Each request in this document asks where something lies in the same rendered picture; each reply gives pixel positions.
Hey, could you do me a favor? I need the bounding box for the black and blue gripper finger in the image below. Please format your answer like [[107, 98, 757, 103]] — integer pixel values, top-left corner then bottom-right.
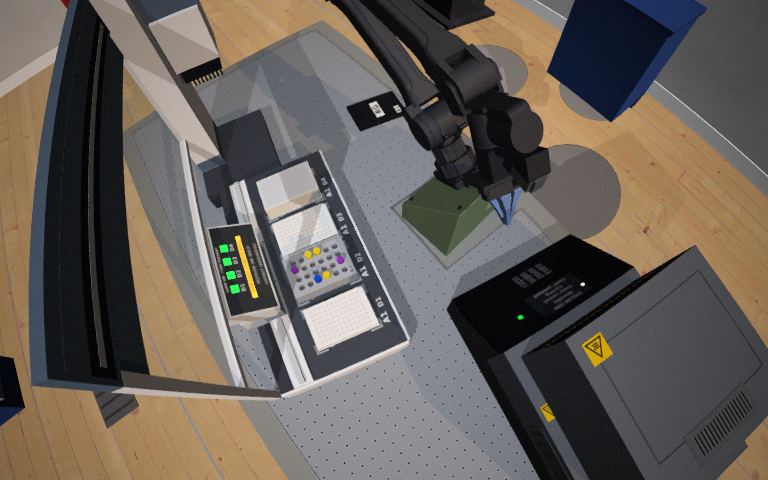
[[509, 187, 523, 225], [489, 192, 511, 226]]

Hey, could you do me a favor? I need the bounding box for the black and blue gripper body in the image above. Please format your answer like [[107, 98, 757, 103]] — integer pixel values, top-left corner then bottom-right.
[[462, 144, 520, 202]]

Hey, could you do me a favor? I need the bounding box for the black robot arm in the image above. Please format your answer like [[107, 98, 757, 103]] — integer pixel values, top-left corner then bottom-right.
[[330, 0, 551, 193]]

